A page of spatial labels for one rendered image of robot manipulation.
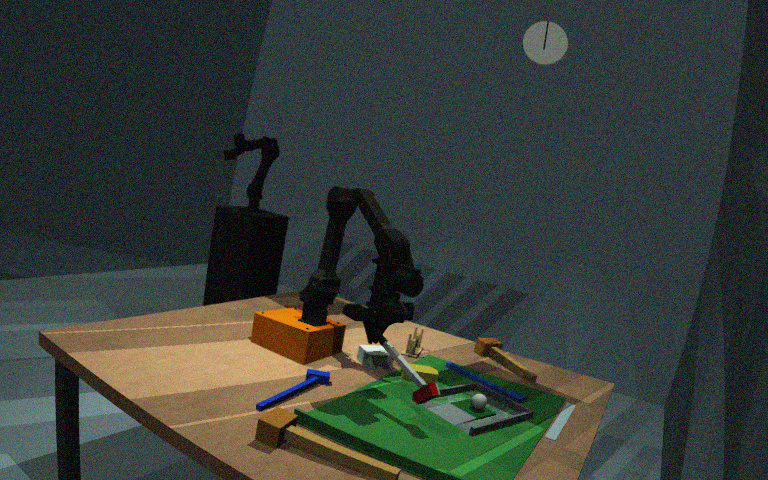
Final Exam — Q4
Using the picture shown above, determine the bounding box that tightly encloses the white golf ball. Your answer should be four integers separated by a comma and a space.
471, 394, 487, 410

